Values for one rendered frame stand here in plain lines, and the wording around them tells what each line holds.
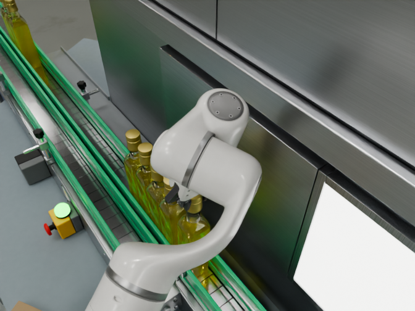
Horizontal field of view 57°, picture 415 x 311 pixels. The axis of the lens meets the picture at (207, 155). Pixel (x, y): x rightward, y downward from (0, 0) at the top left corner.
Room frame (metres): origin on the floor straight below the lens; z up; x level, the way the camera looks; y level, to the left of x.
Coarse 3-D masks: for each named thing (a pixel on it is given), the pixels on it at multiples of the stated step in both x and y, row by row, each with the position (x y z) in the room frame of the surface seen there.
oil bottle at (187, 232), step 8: (184, 216) 0.49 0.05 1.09; (184, 224) 0.47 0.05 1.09; (192, 224) 0.46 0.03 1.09; (200, 224) 0.47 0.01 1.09; (208, 224) 0.47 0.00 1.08; (184, 232) 0.46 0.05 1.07; (192, 232) 0.45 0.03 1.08; (200, 232) 0.46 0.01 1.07; (208, 232) 0.47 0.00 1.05; (184, 240) 0.46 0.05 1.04; (192, 240) 0.45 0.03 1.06; (200, 272) 0.46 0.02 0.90
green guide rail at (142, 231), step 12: (0, 36) 1.51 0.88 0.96; (12, 60) 1.43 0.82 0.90; (24, 72) 1.28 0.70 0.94; (36, 84) 1.16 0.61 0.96; (48, 108) 1.09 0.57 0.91; (60, 120) 0.98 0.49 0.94; (72, 132) 0.90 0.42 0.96; (84, 156) 0.85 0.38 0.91; (96, 168) 0.76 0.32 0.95; (108, 180) 0.70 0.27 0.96; (108, 192) 0.71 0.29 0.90; (120, 204) 0.65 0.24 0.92; (132, 216) 0.58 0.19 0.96; (144, 228) 0.54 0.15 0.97; (144, 240) 0.55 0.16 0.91
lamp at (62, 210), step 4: (60, 204) 0.70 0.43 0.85; (64, 204) 0.70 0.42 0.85; (56, 208) 0.69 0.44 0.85; (60, 208) 0.69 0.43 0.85; (64, 208) 0.69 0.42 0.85; (68, 208) 0.69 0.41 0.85; (56, 212) 0.68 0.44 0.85; (60, 212) 0.68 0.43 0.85; (64, 212) 0.68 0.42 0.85; (68, 212) 0.69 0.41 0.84; (56, 216) 0.68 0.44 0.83; (60, 216) 0.67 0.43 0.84; (64, 216) 0.67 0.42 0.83; (68, 216) 0.68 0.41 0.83
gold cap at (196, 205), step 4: (196, 196) 0.47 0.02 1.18; (200, 196) 0.47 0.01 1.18; (192, 200) 0.46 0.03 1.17; (196, 200) 0.46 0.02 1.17; (200, 200) 0.47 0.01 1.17; (192, 204) 0.46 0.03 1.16; (196, 204) 0.46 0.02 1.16; (200, 204) 0.47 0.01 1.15; (192, 208) 0.46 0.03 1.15; (196, 208) 0.46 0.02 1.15; (200, 208) 0.47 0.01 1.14; (192, 212) 0.46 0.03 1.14; (196, 212) 0.46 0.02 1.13
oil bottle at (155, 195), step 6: (150, 186) 0.57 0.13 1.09; (150, 192) 0.56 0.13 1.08; (156, 192) 0.55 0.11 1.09; (162, 192) 0.55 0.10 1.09; (150, 198) 0.56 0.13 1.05; (156, 198) 0.54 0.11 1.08; (162, 198) 0.55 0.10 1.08; (150, 204) 0.57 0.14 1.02; (156, 204) 0.54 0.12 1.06; (150, 210) 0.57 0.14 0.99; (156, 210) 0.54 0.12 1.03; (156, 216) 0.55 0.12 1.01; (156, 222) 0.55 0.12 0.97
